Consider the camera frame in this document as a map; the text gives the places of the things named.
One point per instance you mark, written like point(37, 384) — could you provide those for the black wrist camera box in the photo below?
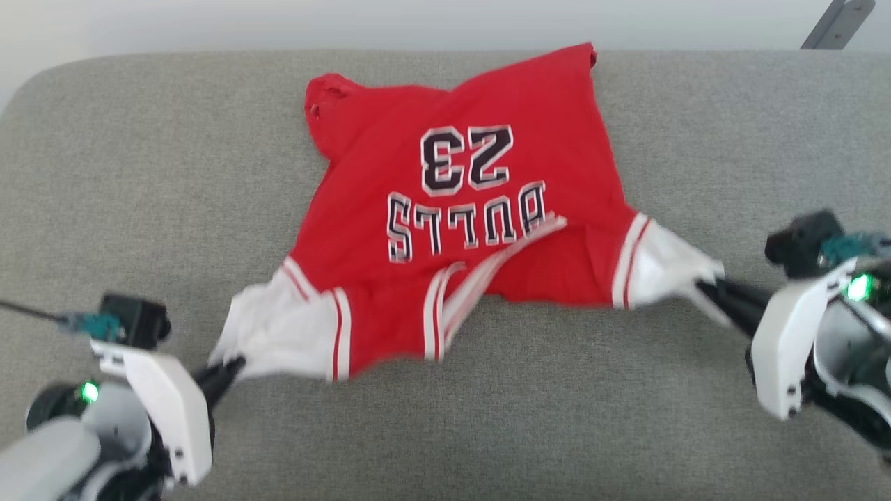
point(800, 243)
point(139, 320)

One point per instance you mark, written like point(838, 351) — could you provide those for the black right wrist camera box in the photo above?
point(800, 243)

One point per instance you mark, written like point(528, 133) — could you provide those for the red Bulls 23 jersey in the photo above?
point(473, 243)

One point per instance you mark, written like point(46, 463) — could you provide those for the white grey robot left arm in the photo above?
point(49, 459)

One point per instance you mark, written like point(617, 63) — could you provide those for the grey metal post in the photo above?
point(835, 24)

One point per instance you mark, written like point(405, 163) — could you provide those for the grey fabric sofa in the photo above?
point(139, 209)

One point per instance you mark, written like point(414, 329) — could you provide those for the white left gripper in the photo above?
point(177, 410)

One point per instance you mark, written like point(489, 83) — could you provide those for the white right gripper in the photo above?
point(783, 348)

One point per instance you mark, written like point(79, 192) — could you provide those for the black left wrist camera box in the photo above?
point(139, 320)

